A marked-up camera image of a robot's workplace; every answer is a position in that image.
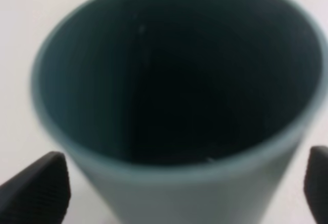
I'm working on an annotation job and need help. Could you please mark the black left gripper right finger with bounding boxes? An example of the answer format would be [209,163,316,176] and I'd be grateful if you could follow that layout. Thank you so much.
[303,146,327,224]

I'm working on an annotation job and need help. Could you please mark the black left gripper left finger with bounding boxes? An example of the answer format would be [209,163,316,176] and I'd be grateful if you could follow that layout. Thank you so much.
[1,152,71,224]

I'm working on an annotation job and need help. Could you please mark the teal plastic cup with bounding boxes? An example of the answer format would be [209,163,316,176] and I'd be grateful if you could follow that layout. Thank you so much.
[31,0,327,223]

